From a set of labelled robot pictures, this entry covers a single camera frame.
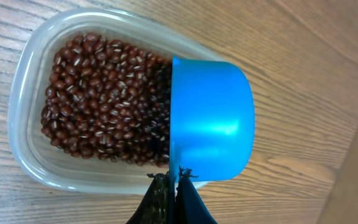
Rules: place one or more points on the clear plastic food container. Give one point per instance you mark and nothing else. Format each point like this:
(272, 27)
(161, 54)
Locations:
(33, 151)

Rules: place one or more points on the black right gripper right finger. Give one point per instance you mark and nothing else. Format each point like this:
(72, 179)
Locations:
(189, 207)

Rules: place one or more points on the blue plastic measuring scoop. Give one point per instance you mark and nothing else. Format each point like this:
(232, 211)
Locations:
(212, 122)

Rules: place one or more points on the red adzuki beans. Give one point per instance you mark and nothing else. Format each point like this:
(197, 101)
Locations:
(109, 99)

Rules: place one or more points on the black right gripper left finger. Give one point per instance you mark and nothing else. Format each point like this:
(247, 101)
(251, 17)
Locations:
(153, 208)

